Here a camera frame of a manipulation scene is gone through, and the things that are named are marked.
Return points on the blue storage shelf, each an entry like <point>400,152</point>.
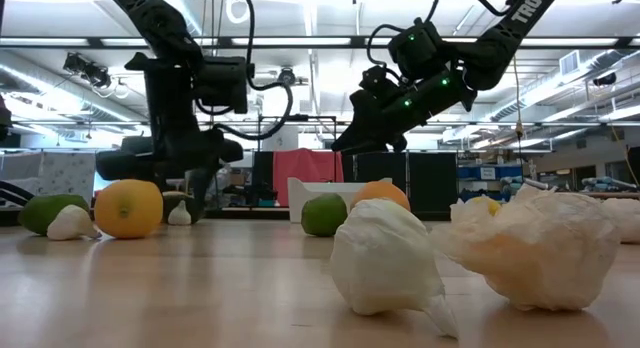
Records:
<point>470,173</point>

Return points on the white ceiling air duct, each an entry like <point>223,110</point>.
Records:
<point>570,63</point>

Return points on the black ceiling-mounted camera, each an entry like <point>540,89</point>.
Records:
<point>87,70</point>

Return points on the dark green avocado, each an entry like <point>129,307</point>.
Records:
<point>175,195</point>

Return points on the black aluminium table frame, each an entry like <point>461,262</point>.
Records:
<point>250,214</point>

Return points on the white plastic basket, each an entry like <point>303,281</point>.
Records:
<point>296,198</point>

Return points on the thin black rail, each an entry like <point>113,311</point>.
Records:
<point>450,123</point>

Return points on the green lime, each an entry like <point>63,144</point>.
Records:
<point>40,213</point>
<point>324,215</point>

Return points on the orange fruit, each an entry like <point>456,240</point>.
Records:
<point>380,190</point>

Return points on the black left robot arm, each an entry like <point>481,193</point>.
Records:
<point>150,18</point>

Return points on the black metal stand frame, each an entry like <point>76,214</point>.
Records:
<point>297,118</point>

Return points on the pink cloth panel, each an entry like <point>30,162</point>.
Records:
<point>305,173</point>

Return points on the grey background robot arm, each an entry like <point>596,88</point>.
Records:
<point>510,183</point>
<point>607,183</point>

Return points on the black ceiling device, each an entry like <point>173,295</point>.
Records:
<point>605,79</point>

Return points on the white speckled partition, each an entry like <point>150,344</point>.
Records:
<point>50,173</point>

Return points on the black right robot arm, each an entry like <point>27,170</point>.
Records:
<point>525,13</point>

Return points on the white garlic bulb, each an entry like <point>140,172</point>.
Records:
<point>180,217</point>
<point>385,258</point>
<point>70,225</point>

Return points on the wooden workbench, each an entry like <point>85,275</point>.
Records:
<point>615,194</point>

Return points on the black partition panel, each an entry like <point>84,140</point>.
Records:
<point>432,183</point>
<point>380,168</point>

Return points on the orange yellow lemon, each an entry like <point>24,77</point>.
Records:
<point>128,210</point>

